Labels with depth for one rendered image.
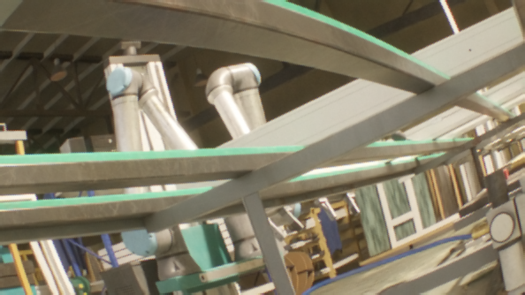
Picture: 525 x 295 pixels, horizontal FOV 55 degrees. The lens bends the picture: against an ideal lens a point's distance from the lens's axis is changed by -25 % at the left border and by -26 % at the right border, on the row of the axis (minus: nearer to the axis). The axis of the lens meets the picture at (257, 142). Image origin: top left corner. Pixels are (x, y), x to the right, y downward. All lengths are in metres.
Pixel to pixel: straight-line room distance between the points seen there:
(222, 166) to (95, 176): 0.28
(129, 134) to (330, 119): 1.29
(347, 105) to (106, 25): 0.89
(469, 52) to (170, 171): 0.58
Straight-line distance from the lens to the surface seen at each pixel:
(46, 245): 3.65
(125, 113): 2.40
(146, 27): 0.36
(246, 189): 1.03
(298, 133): 1.23
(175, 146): 2.44
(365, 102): 1.17
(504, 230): 0.78
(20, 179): 0.65
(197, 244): 2.77
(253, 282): 8.28
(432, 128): 2.19
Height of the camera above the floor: 0.68
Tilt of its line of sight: 10 degrees up
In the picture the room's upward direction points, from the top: 19 degrees counter-clockwise
